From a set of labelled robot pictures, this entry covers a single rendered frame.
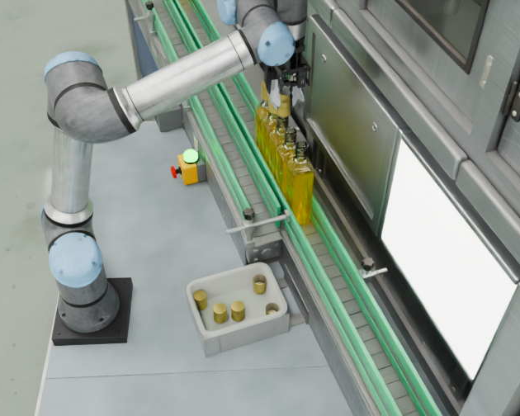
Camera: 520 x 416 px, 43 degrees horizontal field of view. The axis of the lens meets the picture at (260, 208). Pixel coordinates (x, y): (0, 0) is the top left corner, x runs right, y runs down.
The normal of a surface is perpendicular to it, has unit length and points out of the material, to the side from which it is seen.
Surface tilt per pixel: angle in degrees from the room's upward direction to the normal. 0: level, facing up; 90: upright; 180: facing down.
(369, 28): 90
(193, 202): 0
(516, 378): 90
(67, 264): 10
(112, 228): 0
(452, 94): 90
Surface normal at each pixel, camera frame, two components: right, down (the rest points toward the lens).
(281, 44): 0.37, 0.70
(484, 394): -0.94, 0.25
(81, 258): 0.07, -0.57
